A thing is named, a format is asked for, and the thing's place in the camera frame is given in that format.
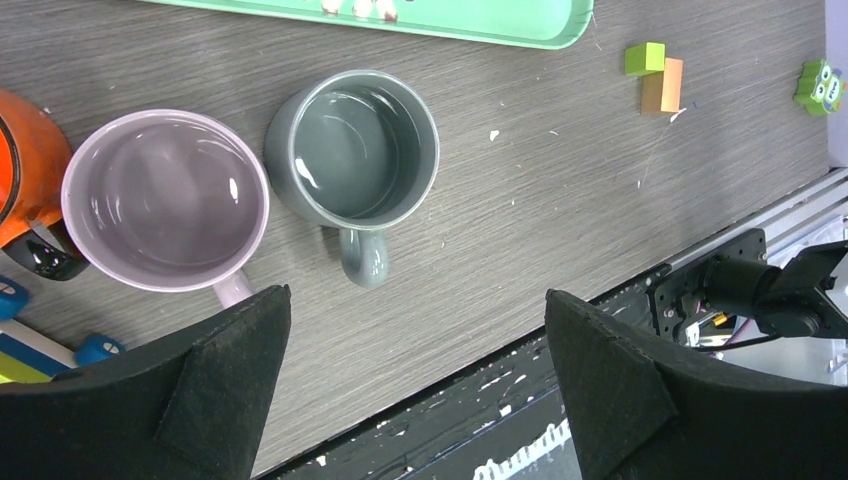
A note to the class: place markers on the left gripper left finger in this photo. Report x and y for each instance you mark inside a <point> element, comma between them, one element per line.
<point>189,405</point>

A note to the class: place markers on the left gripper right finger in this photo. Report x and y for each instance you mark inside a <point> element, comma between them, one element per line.
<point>641,407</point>

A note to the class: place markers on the lilac mug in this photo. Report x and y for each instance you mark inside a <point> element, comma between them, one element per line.
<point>168,201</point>

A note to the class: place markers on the orange mug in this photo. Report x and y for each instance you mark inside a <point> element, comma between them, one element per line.
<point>34,157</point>

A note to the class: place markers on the grey mug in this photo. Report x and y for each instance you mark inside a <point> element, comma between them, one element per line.
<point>358,152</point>

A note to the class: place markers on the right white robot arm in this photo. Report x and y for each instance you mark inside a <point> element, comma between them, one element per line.
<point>805,298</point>

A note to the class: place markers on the toy brick car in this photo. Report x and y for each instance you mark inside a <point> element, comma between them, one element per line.
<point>28,356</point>

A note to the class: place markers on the wooden block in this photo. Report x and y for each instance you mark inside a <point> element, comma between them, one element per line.
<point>661,91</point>

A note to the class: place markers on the green cube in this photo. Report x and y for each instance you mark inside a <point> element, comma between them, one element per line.
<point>644,59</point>

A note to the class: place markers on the green floral tray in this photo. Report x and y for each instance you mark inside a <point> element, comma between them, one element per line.
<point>536,24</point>

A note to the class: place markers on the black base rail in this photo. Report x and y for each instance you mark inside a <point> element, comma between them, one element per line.
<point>490,420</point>

